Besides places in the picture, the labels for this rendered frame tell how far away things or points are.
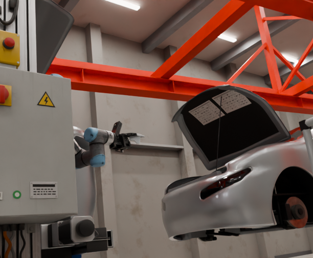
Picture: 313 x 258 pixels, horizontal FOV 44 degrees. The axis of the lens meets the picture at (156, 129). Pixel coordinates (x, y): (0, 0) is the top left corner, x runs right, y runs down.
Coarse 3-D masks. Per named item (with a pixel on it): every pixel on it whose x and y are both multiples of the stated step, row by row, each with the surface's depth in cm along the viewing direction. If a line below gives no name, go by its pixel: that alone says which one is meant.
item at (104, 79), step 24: (240, 0) 395; (264, 0) 400; (288, 0) 405; (312, 0) 440; (216, 24) 486; (264, 24) 837; (192, 48) 530; (264, 48) 826; (48, 72) 527; (72, 72) 545; (96, 72) 558; (120, 72) 570; (144, 72) 636; (168, 72) 591; (240, 72) 753; (144, 96) 605; (168, 96) 616; (192, 96) 628; (264, 96) 728; (288, 96) 747; (312, 96) 839
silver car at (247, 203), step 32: (256, 160) 387; (288, 160) 400; (192, 192) 409; (224, 192) 381; (256, 192) 374; (288, 192) 429; (192, 224) 410; (224, 224) 380; (256, 224) 368; (288, 224) 396
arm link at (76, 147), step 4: (76, 144) 195; (76, 148) 194; (80, 148) 196; (76, 152) 194; (80, 152) 195; (76, 156) 194; (80, 156) 194; (76, 160) 195; (80, 160) 193; (76, 164) 196; (80, 164) 195; (84, 164) 194; (76, 168) 199
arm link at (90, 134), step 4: (88, 128) 190; (92, 128) 190; (96, 128) 192; (84, 132) 192; (88, 132) 190; (92, 132) 188; (96, 132) 190; (100, 132) 192; (104, 132) 195; (84, 136) 191; (88, 136) 189; (92, 136) 189; (96, 136) 190; (100, 136) 191; (104, 136) 194; (108, 136) 196; (88, 140) 189; (92, 140) 189; (96, 140) 190; (100, 140) 191; (104, 140) 194
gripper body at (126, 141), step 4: (112, 132) 201; (120, 136) 206; (124, 136) 206; (116, 140) 203; (120, 140) 205; (124, 140) 205; (128, 140) 209; (112, 144) 203; (116, 144) 203; (120, 144) 203; (124, 144) 203; (128, 144) 207; (112, 148) 202; (116, 148) 205; (120, 148) 204; (124, 148) 208; (128, 148) 208; (120, 152) 209
